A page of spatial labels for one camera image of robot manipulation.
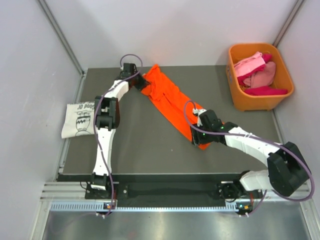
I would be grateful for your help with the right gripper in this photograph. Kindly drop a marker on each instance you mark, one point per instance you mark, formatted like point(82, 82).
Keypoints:
point(196, 138)

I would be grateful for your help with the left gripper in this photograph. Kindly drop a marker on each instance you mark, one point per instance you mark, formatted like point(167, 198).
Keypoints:
point(143, 83)

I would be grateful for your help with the orange t-shirt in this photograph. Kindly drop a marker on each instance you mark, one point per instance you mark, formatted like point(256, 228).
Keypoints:
point(170, 101)

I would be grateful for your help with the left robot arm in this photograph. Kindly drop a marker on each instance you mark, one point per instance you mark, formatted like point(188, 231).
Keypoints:
point(106, 120)

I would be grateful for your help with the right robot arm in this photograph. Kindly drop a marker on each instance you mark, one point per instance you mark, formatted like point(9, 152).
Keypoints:
point(286, 169)

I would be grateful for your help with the white printed folded t-shirt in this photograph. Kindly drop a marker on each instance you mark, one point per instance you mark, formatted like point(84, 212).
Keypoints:
point(78, 120)

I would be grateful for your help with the magenta t-shirt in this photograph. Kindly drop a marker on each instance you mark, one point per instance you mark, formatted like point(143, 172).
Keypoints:
point(264, 90)

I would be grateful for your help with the light pink t-shirt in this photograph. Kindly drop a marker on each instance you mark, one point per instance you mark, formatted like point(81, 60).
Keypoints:
point(250, 65)

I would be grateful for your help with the salmon pink t-shirt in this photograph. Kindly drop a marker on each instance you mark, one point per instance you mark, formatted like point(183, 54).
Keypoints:
point(262, 78)

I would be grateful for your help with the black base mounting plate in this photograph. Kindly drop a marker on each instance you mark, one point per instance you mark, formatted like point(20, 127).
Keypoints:
point(170, 190)

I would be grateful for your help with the orange plastic basket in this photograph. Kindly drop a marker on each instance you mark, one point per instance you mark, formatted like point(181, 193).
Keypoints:
point(282, 79)

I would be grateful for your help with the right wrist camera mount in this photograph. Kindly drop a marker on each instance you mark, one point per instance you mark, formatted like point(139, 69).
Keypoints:
point(197, 112)

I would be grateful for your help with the aluminium frame extrusion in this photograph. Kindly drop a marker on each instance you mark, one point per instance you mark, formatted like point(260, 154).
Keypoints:
point(73, 191)

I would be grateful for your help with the slotted cable duct rail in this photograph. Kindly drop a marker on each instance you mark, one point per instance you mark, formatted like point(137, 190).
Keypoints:
point(105, 206)

